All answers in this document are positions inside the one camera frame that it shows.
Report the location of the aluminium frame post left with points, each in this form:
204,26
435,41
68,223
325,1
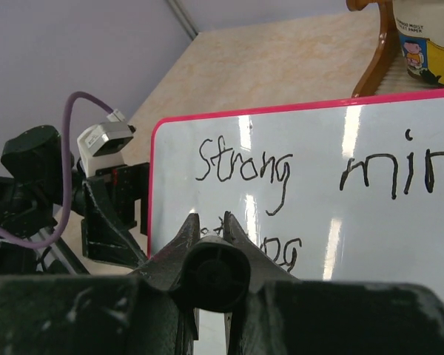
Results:
184,18

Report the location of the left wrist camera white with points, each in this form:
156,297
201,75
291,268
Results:
100,145

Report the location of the white flour bag lower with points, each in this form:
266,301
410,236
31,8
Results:
421,31

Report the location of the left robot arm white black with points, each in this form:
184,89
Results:
28,196

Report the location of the black marker cap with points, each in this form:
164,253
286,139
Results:
214,276

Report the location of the wooden shelf rack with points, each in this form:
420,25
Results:
387,72

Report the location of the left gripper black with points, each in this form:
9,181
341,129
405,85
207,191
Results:
116,199

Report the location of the whiteboard with pink frame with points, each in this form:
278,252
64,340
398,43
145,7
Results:
333,190

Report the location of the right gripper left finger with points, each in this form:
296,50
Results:
142,312

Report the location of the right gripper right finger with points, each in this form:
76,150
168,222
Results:
284,315

